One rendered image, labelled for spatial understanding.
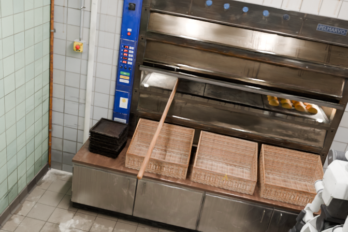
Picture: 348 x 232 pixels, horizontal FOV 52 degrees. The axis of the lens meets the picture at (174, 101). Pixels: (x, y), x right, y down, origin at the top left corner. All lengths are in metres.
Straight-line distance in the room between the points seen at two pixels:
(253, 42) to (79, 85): 1.70
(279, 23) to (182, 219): 1.93
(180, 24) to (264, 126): 1.24
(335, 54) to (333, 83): 0.26
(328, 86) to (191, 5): 1.39
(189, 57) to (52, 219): 1.93
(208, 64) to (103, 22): 1.02
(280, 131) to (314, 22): 1.04
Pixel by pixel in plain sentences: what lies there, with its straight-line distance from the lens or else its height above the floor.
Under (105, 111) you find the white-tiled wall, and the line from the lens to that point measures 3.63.
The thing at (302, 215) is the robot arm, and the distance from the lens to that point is 2.88.
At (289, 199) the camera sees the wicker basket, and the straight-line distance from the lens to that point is 3.31.
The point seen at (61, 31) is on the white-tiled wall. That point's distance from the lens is 3.54.
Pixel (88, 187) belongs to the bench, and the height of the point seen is 0.31.
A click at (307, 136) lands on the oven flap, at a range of 3.59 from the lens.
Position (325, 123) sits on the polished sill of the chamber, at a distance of 3.56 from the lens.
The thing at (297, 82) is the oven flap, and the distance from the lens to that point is 3.35.
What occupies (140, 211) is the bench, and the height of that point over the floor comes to 0.18.
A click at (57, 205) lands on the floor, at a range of 3.75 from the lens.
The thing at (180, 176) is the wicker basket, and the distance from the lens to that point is 3.21.
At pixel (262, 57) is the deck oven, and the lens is 3.25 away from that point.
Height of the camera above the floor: 2.45
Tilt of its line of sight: 23 degrees down
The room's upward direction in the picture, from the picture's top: 10 degrees clockwise
